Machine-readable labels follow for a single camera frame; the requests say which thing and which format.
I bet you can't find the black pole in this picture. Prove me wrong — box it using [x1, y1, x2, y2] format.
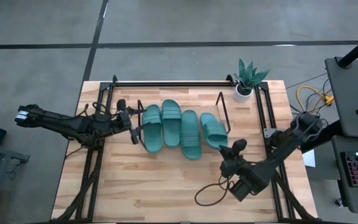
[336, 29, 358, 68]

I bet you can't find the white paper sheet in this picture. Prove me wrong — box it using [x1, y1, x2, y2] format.
[301, 148, 317, 169]

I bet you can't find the black desk crossbar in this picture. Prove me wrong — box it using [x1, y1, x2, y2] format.
[299, 119, 344, 154]

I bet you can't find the dark grey desk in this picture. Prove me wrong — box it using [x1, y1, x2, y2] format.
[0, 139, 30, 224]

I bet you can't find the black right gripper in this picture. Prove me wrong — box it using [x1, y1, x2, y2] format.
[218, 138, 254, 180]

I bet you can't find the yellow floor cable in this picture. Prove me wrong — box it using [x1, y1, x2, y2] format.
[296, 85, 335, 113]

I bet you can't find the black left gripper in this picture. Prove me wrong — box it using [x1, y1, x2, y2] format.
[114, 98, 150, 146]

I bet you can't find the teal rubber slide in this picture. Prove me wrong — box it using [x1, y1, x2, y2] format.
[140, 104, 163, 154]
[160, 99, 183, 148]
[180, 109, 203, 161]
[199, 112, 229, 151]

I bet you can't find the potted plant white pot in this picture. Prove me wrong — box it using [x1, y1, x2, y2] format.
[232, 58, 270, 104]

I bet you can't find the black aluminium table frame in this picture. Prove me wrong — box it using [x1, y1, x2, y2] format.
[50, 74, 318, 224]

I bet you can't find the black metal wooden shelf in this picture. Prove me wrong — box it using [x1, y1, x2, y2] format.
[137, 91, 232, 147]

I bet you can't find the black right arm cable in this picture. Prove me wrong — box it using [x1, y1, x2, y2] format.
[194, 175, 230, 207]

